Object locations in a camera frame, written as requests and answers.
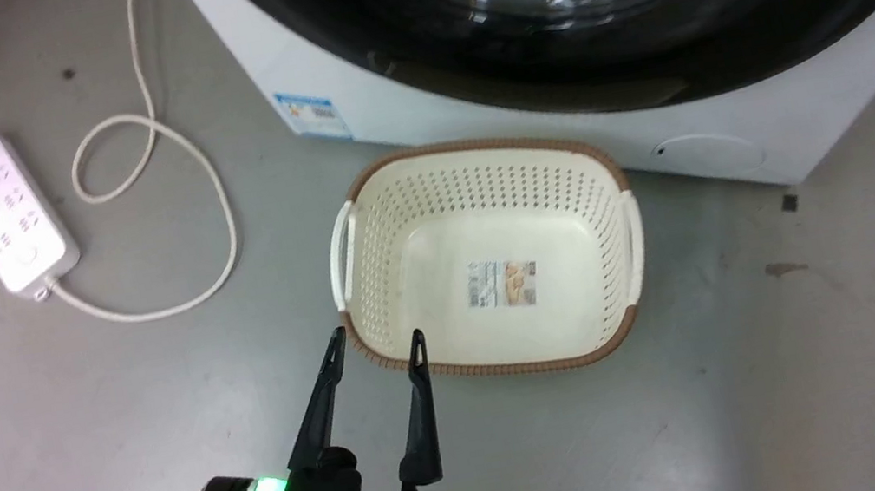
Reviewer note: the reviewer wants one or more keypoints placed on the black round glass washer door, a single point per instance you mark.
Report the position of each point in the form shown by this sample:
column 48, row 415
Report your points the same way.
column 632, row 30

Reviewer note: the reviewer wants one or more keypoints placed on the white washing machine body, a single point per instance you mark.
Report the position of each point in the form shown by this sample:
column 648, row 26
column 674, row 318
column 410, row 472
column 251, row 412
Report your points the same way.
column 399, row 111

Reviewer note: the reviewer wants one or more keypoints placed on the cream perforated laundry basket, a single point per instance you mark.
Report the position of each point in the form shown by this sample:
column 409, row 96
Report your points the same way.
column 440, row 262

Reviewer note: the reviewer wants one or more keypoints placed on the printed paper basket label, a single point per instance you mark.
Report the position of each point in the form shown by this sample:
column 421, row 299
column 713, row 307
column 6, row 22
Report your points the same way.
column 502, row 283

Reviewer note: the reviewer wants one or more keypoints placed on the small black floor scrap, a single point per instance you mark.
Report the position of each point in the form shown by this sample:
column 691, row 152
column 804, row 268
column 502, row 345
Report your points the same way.
column 789, row 202

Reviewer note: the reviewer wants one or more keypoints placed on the round white filter cover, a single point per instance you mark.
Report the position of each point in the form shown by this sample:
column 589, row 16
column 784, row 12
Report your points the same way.
column 708, row 154

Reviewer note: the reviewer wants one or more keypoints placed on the blue energy label sticker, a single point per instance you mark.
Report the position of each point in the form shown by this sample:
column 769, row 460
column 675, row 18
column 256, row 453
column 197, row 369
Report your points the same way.
column 311, row 114

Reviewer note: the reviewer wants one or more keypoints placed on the white power strip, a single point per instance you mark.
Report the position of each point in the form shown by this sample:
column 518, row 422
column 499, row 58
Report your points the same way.
column 2, row 209

